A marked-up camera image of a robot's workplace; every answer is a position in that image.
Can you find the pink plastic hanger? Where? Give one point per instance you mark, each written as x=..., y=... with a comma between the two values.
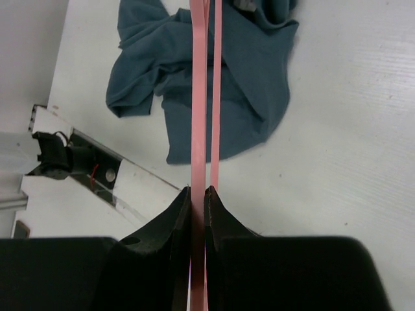
x=200, y=24

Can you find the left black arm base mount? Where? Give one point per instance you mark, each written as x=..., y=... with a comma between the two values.
x=78, y=157

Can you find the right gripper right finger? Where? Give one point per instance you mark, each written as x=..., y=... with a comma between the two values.
x=245, y=271

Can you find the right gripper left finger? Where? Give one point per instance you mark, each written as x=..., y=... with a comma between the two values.
x=149, y=269

